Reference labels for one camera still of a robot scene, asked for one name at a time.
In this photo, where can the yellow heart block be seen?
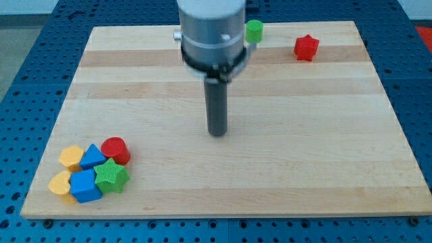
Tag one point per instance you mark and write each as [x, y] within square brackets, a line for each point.
[60, 186]

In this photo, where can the green star block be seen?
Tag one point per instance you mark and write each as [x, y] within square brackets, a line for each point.
[111, 177]

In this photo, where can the green cylinder block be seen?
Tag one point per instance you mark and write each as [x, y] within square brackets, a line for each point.
[254, 31]

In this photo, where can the silver robot arm cylinder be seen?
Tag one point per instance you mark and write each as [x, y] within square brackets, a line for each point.
[212, 37]

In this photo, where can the blue triangle block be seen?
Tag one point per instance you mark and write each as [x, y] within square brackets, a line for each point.
[92, 157]

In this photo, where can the blue cube block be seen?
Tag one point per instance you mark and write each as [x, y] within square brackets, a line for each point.
[83, 187]

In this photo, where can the yellow hexagon block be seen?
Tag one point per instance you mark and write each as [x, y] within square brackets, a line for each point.
[70, 158]

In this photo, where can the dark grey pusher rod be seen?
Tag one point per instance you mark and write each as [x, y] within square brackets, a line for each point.
[216, 106]

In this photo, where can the light wooden board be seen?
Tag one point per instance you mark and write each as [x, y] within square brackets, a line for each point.
[313, 138]

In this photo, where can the red star block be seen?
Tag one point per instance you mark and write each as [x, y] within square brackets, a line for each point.
[306, 47]

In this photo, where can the red cylinder block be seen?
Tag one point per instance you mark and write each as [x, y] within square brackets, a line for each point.
[116, 148]

